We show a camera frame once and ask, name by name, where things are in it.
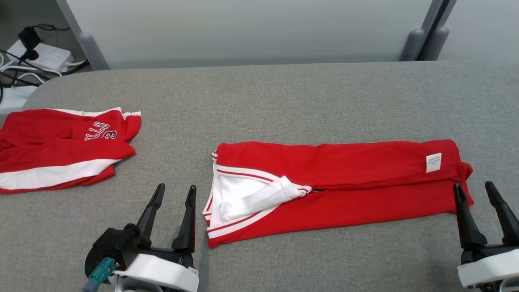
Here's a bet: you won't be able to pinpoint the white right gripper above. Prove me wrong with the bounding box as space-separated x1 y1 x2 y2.
453 181 519 292

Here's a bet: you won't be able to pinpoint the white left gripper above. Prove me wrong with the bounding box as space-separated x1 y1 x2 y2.
114 183 200 292

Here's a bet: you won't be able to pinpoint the red shorts with white stripe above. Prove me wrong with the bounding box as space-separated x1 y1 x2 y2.
0 107 142 195

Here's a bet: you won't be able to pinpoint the red Bulls 23 jersey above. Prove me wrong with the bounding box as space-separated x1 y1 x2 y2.
202 139 474 249

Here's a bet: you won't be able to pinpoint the narrow white partition panel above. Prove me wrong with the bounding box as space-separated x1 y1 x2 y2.
437 0 519 62

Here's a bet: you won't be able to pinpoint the plain white power strip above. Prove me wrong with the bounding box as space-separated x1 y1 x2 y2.
0 84 40 115

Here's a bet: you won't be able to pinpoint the white power strip with sockets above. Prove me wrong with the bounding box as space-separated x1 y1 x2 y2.
7 39 75 73

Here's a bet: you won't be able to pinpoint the wide white partition panel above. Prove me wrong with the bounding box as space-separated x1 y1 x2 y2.
56 0 445 70

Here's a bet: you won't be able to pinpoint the black power adapter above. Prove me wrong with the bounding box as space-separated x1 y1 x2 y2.
17 26 41 61

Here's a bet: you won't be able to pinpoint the teal left camera connector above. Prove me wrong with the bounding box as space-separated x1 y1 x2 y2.
82 257 116 292

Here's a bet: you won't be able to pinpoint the white power strip cord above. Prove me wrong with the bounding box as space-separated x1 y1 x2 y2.
61 59 90 74

